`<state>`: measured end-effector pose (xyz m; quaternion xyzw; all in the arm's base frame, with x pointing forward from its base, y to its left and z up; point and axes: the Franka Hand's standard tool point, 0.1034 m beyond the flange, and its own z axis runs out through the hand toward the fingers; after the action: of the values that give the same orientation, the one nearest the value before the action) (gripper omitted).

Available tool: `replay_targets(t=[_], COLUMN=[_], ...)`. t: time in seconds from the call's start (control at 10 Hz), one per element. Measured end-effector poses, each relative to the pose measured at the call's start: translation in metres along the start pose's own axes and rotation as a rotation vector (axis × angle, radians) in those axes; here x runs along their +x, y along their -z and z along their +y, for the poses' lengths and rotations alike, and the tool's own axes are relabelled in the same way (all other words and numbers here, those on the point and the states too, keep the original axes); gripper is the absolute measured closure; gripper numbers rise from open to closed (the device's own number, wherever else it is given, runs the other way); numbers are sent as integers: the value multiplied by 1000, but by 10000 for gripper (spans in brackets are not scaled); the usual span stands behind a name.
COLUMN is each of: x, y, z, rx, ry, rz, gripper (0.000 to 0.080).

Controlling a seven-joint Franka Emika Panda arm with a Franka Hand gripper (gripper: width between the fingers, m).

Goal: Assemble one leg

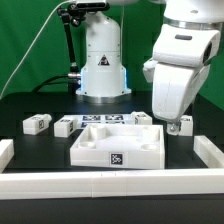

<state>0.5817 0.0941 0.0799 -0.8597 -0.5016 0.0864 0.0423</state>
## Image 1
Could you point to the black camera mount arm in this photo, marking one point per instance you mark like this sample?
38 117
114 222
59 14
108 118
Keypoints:
72 15

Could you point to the white square table top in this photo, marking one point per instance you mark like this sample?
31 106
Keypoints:
119 146

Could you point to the white fiducial tag sheet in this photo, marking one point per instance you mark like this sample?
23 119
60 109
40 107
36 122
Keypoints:
80 121

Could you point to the white U-shaped obstacle fence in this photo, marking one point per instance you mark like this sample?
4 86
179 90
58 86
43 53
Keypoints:
104 184

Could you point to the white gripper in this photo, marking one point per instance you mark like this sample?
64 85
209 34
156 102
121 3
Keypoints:
178 68

